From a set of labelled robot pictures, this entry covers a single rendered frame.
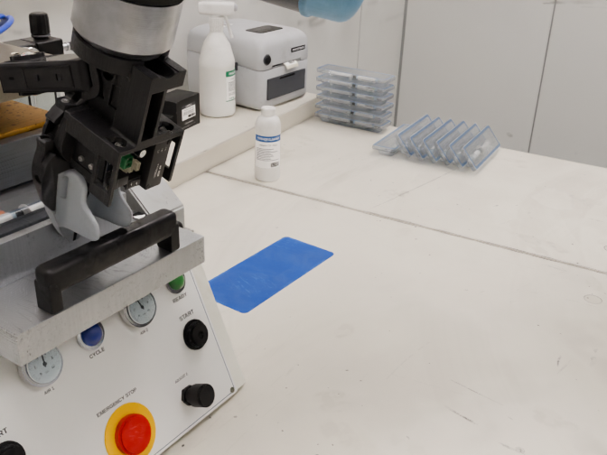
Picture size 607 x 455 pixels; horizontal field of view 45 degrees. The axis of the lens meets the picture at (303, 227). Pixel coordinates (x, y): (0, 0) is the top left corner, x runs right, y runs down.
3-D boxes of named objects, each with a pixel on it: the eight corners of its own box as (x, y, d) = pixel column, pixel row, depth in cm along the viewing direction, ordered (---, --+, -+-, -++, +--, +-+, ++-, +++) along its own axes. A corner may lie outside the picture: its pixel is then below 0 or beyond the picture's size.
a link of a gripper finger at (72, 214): (79, 283, 63) (95, 199, 58) (34, 243, 65) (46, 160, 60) (107, 268, 65) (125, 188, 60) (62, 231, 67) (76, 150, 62)
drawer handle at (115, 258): (36, 308, 60) (31, 265, 58) (165, 242, 71) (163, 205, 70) (52, 316, 59) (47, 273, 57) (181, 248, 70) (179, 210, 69)
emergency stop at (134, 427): (118, 462, 72) (104, 427, 71) (148, 440, 75) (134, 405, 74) (128, 463, 71) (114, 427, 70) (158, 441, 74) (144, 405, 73)
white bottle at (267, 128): (254, 172, 148) (255, 103, 141) (278, 172, 148) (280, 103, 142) (255, 182, 143) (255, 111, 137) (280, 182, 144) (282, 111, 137)
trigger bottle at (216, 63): (197, 117, 165) (193, 3, 154) (202, 106, 172) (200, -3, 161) (236, 119, 165) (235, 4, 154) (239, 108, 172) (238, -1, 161)
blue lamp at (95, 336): (80, 351, 70) (70, 329, 70) (99, 339, 72) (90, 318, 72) (91, 350, 69) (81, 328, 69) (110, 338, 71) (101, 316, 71)
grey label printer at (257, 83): (184, 94, 181) (182, 24, 174) (236, 79, 196) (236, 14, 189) (263, 114, 169) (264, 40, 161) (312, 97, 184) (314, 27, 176)
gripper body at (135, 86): (103, 215, 57) (131, 80, 50) (31, 156, 59) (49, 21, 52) (172, 186, 63) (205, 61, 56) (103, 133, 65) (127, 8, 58)
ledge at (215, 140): (-39, 194, 133) (-43, 171, 131) (224, 93, 200) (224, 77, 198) (84, 234, 121) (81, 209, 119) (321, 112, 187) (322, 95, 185)
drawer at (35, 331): (-168, 265, 72) (-189, 193, 69) (21, 196, 89) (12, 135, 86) (22, 376, 58) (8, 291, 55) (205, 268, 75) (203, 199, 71)
